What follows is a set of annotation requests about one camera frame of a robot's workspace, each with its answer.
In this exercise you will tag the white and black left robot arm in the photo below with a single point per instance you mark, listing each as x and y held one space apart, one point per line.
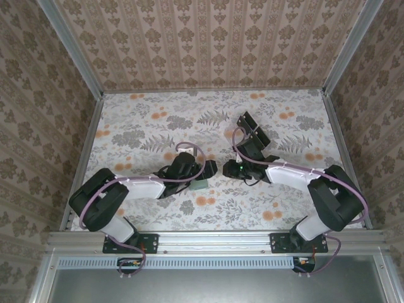
142 189

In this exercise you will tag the aluminium frame post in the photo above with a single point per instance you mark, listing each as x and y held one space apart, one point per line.
346 47
78 53

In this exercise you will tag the long aluminium mounting rail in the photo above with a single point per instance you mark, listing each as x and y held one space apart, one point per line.
214 243

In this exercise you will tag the black credit card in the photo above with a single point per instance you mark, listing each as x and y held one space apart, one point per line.
262 136
245 123
250 117
256 138

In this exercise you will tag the translucent blue-grey card holder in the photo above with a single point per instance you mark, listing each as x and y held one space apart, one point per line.
200 185

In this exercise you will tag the aluminium side rail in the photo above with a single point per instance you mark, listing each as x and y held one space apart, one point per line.
341 142
91 132

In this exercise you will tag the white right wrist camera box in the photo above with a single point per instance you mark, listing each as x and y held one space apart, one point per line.
239 158

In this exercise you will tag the grey sheet metal panel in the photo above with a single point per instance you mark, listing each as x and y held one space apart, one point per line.
214 287

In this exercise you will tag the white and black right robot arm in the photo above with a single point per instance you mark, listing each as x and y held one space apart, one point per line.
287 175

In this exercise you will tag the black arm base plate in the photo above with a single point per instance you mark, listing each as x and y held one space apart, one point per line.
150 244
279 243

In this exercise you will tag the black battery holder tray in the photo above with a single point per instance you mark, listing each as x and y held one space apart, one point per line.
253 126

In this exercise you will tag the small black connector board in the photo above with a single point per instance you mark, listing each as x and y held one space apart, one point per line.
129 264
304 264

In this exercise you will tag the floral patterned tablecloth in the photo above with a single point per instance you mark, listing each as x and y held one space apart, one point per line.
132 107

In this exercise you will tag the aluminium frame bar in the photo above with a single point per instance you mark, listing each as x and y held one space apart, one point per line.
386 281
44 281

